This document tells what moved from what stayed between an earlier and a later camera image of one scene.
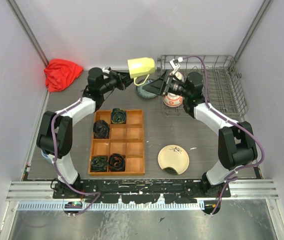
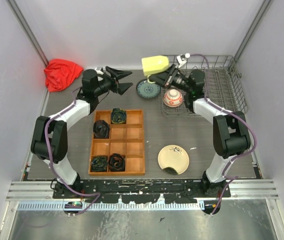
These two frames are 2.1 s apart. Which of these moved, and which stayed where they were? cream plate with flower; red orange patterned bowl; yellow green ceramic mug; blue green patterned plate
Moved: yellow green ceramic mug
Stayed: blue green patterned plate; red orange patterned bowl; cream plate with flower
